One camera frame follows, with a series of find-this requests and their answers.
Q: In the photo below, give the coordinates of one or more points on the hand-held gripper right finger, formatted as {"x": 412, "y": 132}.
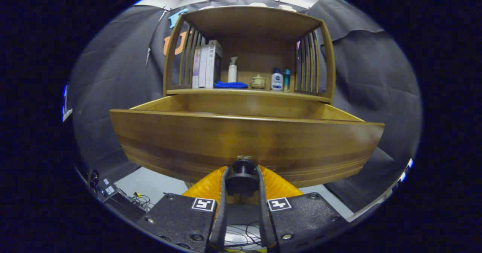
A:
{"x": 265, "y": 223}

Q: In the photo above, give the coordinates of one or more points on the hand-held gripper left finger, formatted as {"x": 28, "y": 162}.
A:
{"x": 220, "y": 223}

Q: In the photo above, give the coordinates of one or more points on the wooden drawer with black knob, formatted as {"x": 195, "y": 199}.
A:
{"x": 244, "y": 140}

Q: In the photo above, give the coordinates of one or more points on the wooden countertop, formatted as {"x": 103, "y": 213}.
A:
{"x": 248, "y": 92}

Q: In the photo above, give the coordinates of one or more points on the wooden cabinet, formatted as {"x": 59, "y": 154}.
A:
{"x": 256, "y": 23}

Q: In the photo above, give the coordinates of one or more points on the black device box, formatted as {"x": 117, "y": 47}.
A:
{"x": 120, "y": 206}

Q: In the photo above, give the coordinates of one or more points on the blue cloth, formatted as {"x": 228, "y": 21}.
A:
{"x": 230, "y": 85}

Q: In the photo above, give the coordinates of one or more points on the beige lidded tea cup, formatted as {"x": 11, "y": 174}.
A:
{"x": 258, "y": 82}

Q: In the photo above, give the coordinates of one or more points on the white lotion bottle blue cap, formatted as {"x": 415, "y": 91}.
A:
{"x": 276, "y": 81}

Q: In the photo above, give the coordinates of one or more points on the teal bottle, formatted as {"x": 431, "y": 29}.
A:
{"x": 287, "y": 80}

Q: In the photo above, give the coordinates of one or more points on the white pump bottle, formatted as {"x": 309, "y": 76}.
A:
{"x": 232, "y": 74}

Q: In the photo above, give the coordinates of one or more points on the pale purple book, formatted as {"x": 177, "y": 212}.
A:
{"x": 196, "y": 68}

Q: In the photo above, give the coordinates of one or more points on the thin white book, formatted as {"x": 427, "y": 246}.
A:
{"x": 203, "y": 66}

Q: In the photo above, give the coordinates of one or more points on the white book with dark cover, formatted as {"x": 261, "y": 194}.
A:
{"x": 212, "y": 64}

